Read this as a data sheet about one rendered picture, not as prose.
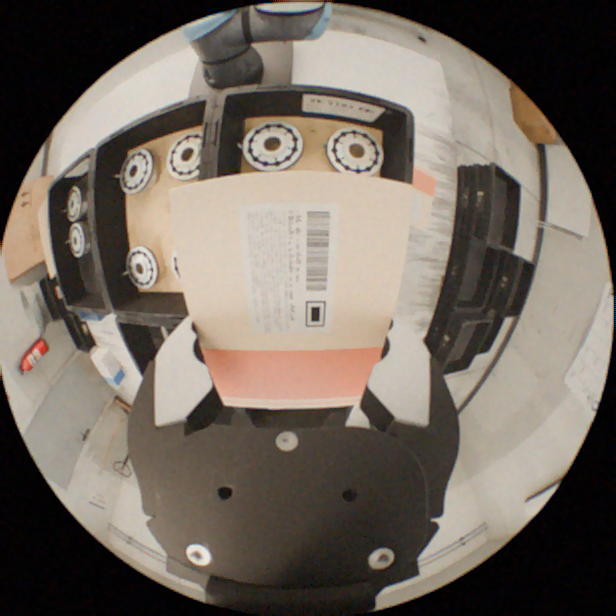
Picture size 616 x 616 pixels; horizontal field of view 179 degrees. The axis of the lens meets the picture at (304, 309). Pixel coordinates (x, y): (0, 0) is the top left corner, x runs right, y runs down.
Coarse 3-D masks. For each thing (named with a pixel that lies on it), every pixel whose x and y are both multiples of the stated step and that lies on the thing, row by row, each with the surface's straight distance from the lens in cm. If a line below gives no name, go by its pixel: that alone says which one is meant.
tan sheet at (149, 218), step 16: (192, 128) 48; (144, 144) 55; (160, 144) 52; (160, 160) 50; (160, 176) 49; (160, 192) 48; (128, 208) 55; (144, 208) 51; (160, 208) 48; (128, 224) 56; (144, 224) 52; (160, 224) 48; (144, 240) 52; (160, 240) 49; (160, 288) 53; (176, 288) 50
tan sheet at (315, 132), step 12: (252, 120) 43; (264, 120) 43; (288, 120) 42; (300, 120) 42; (312, 120) 42; (324, 120) 43; (300, 132) 41; (312, 132) 41; (324, 132) 42; (372, 132) 44; (276, 144) 40; (312, 144) 40; (312, 156) 40; (252, 168) 40; (300, 168) 39; (312, 168) 39; (324, 168) 39
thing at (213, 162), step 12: (264, 84) 35; (276, 84) 35; (288, 84) 35; (300, 84) 35; (228, 96) 36; (348, 96) 35; (360, 96) 36; (372, 96) 36; (216, 108) 35; (396, 108) 37; (408, 108) 38; (216, 120) 34; (408, 120) 37; (216, 132) 35; (408, 132) 36; (216, 144) 32; (408, 144) 35; (216, 156) 32; (408, 156) 34; (216, 168) 31; (408, 168) 34; (408, 180) 33
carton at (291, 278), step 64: (192, 192) 10; (256, 192) 9; (320, 192) 9; (384, 192) 10; (192, 256) 11; (256, 256) 10; (320, 256) 9; (384, 256) 10; (192, 320) 12; (256, 320) 11; (320, 320) 11; (384, 320) 12; (256, 384) 15; (320, 384) 14
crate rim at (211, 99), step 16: (208, 96) 37; (160, 112) 42; (208, 112) 35; (128, 128) 46; (208, 128) 34; (208, 144) 33; (96, 160) 53; (96, 224) 50; (96, 240) 50; (96, 256) 51; (112, 304) 53; (176, 320) 40
